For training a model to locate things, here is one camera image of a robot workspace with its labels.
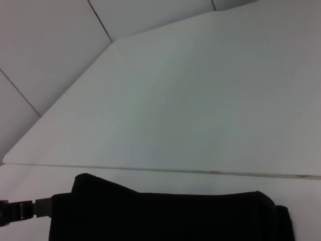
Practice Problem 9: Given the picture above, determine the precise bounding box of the black t-shirt with white print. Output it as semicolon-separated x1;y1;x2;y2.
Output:
48;173;295;241

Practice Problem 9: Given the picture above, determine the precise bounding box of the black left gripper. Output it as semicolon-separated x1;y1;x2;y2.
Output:
0;196;55;227

